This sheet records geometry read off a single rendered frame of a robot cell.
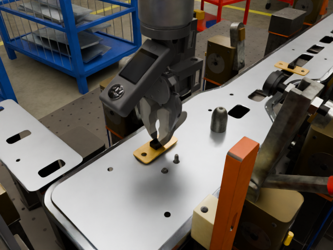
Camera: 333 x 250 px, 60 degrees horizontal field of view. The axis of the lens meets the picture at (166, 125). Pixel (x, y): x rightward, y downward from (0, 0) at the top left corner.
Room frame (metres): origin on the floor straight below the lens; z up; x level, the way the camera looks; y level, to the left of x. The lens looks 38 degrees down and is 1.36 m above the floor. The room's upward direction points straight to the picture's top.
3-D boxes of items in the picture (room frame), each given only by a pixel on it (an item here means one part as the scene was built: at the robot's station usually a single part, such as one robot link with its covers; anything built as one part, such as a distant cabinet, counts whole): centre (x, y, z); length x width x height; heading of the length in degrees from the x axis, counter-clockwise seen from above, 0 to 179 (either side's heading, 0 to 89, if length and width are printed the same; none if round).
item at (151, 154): (0.38, 0.02, 1.01); 0.08 x 0.04 x 0.01; 137
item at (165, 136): (0.39, -0.01, 1.06); 0.06 x 0.03 x 0.09; 138
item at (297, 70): (0.70, -0.33, 1.01); 0.08 x 0.04 x 0.01; 48
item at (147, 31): (0.41, 0.00, 1.16); 0.09 x 0.08 x 0.12; 138
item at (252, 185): (0.24, -0.10, 1.06); 0.03 x 0.01 x 0.03; 47
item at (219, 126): (0.45, -0.10, 1.02); 0.03 x 0.03 x 0.07
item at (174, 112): (0.37, 0.00, 1.10); 0.05 x 0.02 x 0.09; 48
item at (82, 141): (0.44, 0.18, 0.84); 0.12 x 0.07 x 0.28; 47
